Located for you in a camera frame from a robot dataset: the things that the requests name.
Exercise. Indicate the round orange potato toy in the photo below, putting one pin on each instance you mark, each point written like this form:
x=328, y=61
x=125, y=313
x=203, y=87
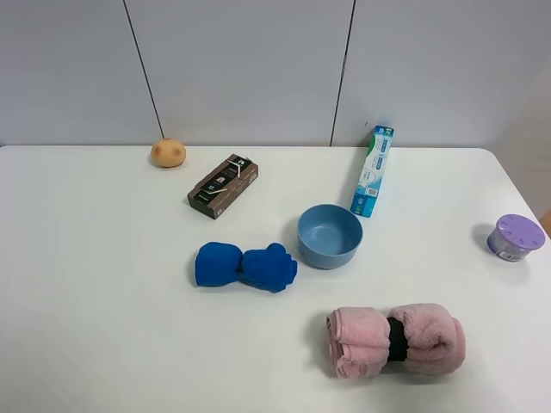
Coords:
x=168, y=153

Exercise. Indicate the brown rectangular product box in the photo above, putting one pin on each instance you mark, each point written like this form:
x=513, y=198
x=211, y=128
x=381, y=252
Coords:
x=222, y=186

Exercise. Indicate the blue white toothpaste box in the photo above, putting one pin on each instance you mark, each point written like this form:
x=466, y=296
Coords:
x=370, y=179

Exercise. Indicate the blue plastic bowl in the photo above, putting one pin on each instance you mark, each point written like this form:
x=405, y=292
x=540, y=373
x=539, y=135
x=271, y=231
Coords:
x=328, y=236

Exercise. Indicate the rolled pink towel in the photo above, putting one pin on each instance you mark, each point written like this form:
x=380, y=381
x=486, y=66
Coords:
x=424, y=338

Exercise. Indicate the black band on pink towel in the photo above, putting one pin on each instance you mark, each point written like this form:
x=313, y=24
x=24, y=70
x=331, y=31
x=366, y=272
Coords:
x=398, y=344

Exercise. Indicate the rolled blue towel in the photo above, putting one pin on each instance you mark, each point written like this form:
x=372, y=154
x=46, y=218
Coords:
x=220, y=264

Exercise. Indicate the purple lidded round container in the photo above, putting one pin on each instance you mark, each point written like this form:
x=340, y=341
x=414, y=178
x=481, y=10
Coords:
x=514, y=237

